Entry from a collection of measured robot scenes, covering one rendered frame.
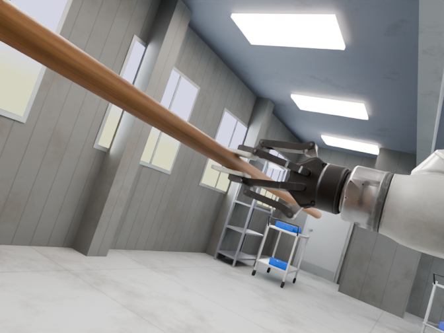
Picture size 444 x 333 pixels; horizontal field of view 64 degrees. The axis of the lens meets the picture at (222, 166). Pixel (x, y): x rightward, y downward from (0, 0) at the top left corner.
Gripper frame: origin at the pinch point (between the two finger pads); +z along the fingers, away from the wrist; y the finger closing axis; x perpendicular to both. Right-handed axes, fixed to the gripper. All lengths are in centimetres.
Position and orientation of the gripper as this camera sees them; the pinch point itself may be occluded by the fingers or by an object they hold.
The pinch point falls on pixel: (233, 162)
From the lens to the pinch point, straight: 64.2
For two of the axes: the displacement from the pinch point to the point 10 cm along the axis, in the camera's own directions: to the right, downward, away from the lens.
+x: 4.4, 2.2, 8.7
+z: -8.4, -2.4, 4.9
